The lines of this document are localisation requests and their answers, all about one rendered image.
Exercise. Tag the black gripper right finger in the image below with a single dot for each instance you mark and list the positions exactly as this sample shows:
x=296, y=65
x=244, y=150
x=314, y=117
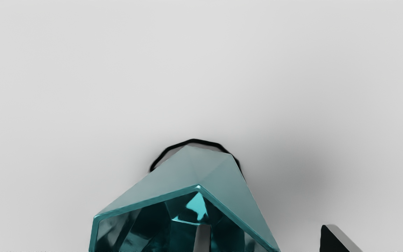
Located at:
x=334, y=242

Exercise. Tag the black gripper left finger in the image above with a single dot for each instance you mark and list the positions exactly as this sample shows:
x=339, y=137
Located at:
x=202, y=241

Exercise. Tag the teal faceted mug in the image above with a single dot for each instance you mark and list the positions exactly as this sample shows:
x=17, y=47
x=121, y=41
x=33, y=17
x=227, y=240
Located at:
x=191, y=171

